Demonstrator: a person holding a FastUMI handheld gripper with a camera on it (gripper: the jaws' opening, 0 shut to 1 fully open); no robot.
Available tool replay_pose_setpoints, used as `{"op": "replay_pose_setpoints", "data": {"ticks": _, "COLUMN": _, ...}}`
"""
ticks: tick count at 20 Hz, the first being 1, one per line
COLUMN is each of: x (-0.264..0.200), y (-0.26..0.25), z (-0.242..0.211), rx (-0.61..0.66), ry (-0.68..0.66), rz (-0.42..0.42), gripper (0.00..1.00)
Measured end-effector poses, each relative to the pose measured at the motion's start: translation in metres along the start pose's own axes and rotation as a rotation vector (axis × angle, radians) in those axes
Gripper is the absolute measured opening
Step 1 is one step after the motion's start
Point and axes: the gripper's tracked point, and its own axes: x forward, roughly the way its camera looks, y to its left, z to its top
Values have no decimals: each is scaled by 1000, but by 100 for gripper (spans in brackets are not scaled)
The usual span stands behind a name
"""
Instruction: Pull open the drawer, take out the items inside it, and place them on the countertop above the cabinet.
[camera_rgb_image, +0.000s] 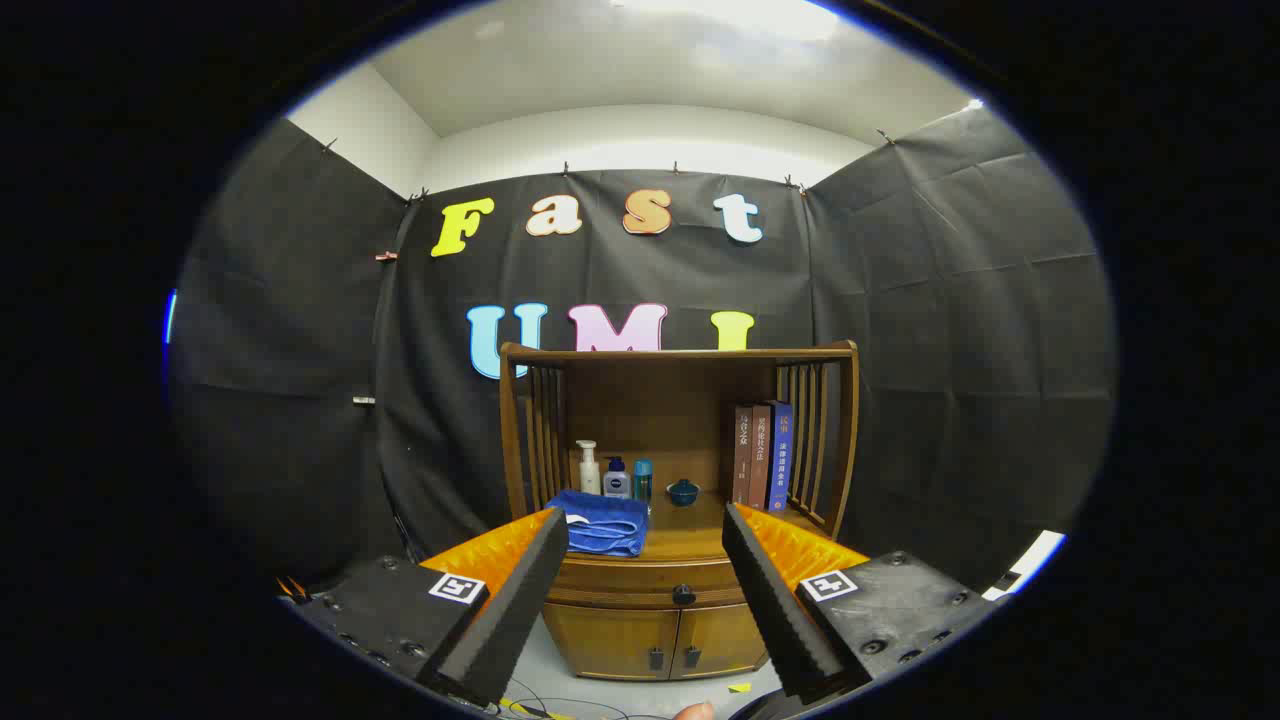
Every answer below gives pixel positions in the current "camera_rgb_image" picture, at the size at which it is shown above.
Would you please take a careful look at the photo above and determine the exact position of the black backdrop cloth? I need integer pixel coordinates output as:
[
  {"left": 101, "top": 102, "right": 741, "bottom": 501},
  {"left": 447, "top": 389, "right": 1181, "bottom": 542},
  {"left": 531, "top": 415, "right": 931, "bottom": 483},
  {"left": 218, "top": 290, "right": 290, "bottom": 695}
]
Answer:
[{"left": 168, "top": 105, "right": 1116, "bottom": 601}]

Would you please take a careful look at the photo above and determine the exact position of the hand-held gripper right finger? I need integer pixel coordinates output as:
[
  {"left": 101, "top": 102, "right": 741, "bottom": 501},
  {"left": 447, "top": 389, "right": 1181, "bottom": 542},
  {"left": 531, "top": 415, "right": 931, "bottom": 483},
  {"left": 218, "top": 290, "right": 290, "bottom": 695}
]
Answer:
[{"left": 722, "top": 502, "right": 1006, "bottom": 701}]

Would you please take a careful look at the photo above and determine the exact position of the blue book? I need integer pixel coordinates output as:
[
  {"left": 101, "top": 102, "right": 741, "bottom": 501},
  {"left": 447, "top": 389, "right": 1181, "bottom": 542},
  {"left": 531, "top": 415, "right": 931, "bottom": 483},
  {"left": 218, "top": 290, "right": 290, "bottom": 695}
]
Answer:
[{"left": 768, "top": 401, "right": 793, "bottom": 514}]

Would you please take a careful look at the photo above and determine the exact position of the wooden drawer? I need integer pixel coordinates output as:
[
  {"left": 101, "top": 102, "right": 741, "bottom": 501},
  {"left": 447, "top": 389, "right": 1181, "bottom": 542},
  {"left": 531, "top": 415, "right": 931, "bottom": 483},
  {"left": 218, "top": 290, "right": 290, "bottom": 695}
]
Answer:
[{"left": 545, "top": 555, "right": 748, "bottom": 609}]

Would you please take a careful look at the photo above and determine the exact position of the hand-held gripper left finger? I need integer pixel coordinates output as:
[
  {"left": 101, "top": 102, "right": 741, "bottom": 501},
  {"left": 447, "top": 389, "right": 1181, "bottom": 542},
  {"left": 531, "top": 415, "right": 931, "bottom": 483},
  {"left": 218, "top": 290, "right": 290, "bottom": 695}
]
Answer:
[{"left": 280, "top": 505, "right": 571, "bottom": 709}]

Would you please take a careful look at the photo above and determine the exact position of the wooden cabinet door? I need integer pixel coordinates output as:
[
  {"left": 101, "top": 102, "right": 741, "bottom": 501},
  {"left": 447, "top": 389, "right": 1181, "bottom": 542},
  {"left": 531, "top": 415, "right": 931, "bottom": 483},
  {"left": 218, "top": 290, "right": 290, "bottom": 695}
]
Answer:
[
  {"left": 541, "top": 603, "right": 681, "bottom": 681},
  {"left": 672, "top": 603, "right": 769, "bottom": 679}
]

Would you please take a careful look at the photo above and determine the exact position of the blue folded towel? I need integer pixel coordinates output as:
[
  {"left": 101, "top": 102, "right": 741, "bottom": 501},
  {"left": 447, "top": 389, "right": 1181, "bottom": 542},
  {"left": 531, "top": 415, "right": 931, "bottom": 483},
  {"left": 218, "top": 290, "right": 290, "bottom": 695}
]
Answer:
[{"left": 546, "top": 489, "right": 651, "bottom": 558}]

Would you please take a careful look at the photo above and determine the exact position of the wooden cabinet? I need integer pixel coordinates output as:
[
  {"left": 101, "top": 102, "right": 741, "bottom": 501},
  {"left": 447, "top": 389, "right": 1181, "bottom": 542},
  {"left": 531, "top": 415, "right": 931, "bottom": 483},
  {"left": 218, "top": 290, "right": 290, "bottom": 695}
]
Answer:
[{"left": 498, "top": 340, "right": 861, "bottom": 683}]

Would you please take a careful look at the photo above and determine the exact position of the wooden countertop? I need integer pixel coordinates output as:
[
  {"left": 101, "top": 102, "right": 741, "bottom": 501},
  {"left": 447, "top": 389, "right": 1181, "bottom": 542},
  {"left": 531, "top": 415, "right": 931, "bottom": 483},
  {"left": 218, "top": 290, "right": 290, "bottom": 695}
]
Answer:
[{"left": 560, "top": 488, "right": 829, "bottom": 563}]

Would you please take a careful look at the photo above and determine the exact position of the dark brown book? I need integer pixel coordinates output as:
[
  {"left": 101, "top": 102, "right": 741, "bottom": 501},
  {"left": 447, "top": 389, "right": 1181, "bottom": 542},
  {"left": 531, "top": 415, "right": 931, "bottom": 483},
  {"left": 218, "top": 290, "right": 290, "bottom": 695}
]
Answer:
[{"left": 733, "top": 405, "right": 754, "bottom": 506}]

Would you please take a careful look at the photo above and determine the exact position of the reddish brown book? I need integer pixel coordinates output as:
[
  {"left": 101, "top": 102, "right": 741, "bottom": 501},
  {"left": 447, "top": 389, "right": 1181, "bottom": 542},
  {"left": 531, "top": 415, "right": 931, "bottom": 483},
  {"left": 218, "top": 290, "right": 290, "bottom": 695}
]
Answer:
[{"left": 750, "top": 403, "right": 773, "bottom": 510}]

